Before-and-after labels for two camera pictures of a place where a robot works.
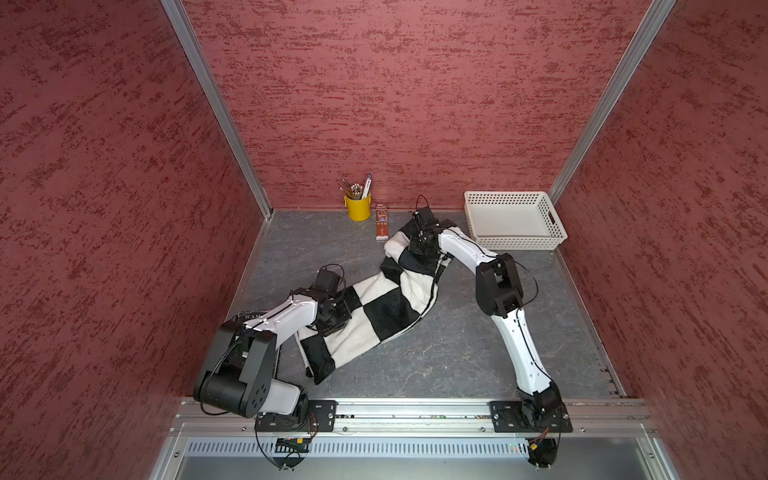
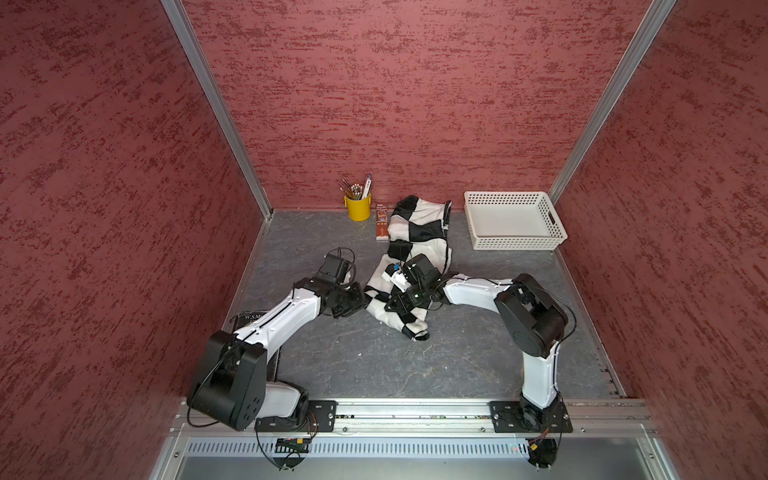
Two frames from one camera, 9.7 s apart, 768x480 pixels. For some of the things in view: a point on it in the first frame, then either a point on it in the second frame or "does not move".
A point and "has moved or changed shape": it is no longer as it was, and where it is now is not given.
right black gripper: (416, 249) to (404, 306)
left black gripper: (344, 317) to (359, 302)
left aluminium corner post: (215, 90) does not move
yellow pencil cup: (358, 209) does not move
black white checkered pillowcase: (384, 307) has moved or changed shape
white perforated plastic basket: (514, 220) does not move
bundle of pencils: (357, 191) does not move
